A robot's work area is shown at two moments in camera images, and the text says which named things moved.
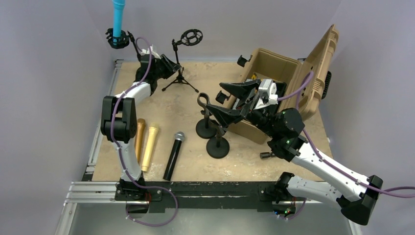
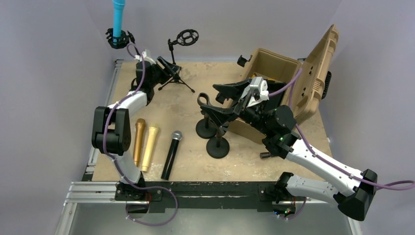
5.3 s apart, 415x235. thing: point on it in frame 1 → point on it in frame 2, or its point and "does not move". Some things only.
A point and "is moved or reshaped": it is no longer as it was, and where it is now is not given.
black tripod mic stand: x=190 y=37 is moved or reshaped
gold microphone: x=139 y=133 does not move
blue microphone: x=118 y=6 does not move
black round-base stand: x=121 y=41 does not move
